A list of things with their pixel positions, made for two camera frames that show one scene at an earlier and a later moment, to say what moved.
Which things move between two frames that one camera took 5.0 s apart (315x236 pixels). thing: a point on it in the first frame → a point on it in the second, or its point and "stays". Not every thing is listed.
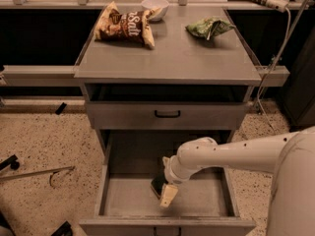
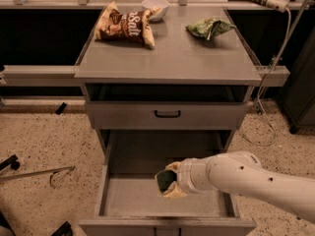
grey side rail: (40, 76) stays
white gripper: (171, 175) → (187, 176)
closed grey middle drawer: (164, 115) stays
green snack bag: (209, 27) stays
